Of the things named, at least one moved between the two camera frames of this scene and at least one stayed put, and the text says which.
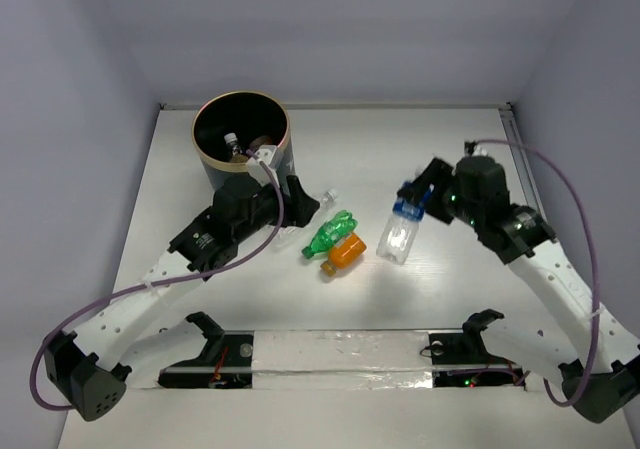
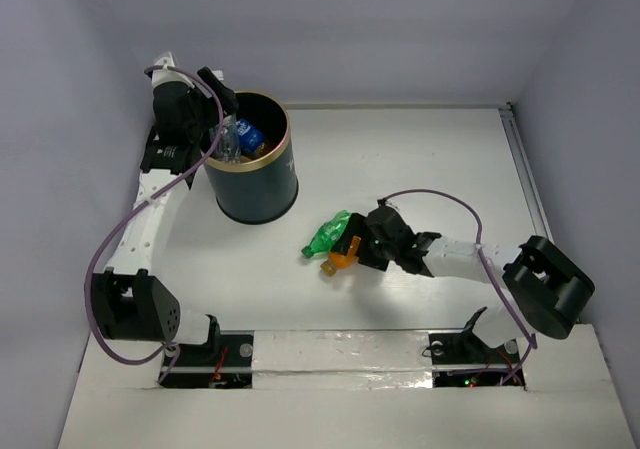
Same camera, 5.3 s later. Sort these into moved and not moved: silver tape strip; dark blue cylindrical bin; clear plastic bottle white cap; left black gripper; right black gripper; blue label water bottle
Moved: left black gripper; clear plastic bottle white cap; right black gripper; blue label water bottle
Not moved: dark blue cylindrical bin; silver tape strip
